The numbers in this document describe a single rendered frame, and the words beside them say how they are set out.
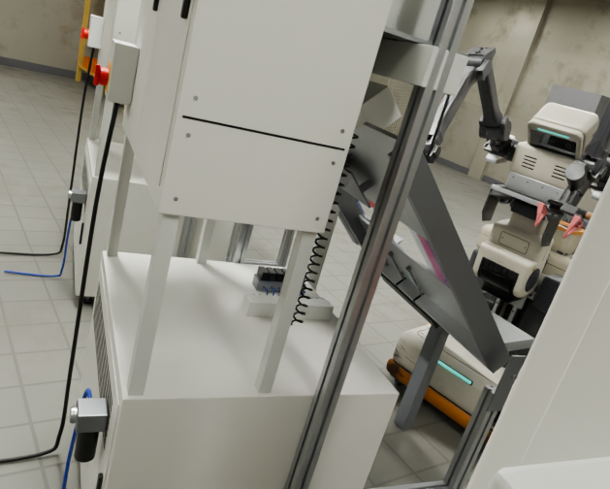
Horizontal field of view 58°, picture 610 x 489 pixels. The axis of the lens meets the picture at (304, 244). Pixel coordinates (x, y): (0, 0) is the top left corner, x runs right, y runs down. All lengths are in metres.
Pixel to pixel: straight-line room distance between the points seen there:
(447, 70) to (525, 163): 1.31
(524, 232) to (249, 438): 1.46
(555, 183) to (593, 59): 8.13
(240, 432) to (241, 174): 0.58
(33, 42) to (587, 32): 8.71
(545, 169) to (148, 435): 1.70
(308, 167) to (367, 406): 0.62
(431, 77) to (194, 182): 0.45
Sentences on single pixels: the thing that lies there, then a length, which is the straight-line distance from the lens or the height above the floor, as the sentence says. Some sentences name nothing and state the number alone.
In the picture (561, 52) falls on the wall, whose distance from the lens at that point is 10.66.
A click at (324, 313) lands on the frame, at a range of 1.59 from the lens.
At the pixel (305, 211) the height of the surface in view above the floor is 1.04.
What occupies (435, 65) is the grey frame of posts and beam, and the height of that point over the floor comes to 1.35.
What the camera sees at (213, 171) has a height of 1.09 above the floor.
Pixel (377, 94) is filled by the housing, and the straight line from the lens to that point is 1.24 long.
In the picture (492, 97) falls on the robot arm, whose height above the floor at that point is 1.34.
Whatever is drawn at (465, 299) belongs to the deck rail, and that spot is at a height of 0.88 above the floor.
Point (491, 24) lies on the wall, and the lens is 11.66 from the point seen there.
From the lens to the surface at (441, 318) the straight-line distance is 1.69.
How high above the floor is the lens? 1.31
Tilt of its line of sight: 18 degrees down
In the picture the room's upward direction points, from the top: 16 degrees clockwise
